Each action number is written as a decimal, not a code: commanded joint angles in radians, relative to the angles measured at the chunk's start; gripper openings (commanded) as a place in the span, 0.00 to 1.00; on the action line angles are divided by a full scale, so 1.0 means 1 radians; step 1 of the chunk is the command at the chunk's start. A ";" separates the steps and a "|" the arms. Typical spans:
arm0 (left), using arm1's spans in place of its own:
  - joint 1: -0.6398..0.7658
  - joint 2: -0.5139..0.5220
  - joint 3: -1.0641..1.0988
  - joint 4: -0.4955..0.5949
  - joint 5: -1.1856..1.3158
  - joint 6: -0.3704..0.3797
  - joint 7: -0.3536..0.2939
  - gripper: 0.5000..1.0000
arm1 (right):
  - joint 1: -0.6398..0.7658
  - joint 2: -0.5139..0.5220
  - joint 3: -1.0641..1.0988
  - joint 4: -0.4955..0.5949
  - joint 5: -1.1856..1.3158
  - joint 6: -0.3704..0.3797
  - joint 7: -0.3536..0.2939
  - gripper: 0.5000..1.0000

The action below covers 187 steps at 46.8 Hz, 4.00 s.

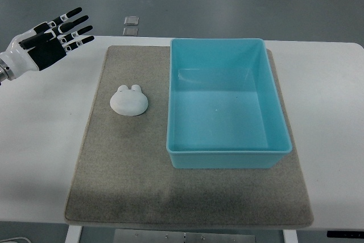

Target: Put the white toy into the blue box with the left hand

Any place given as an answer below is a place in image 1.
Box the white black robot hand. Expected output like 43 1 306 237
1 7 94 79

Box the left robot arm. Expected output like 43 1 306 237
1 7 94 81

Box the blue plastic box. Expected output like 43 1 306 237
166 38 293 169

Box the lower floor plate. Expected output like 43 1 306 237
123 27 138 36

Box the floor plate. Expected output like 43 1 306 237
123 27 138 36
124 16 139 26

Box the upper floor plate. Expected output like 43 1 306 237
124 16 139 26

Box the grey felt mat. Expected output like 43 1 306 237
65 46 314 230

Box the left white table leg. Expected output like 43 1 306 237
65 225 82 243

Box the white table leg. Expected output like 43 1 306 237
65 225 82 243
283 229 299 243

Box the metal table crossbar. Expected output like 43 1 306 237
113 229 256 243

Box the right white table leg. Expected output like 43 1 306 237
283 229 299 243

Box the black table control panel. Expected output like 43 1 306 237
326 230 364 239

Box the white cable on floor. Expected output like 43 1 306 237
0 236 28 243

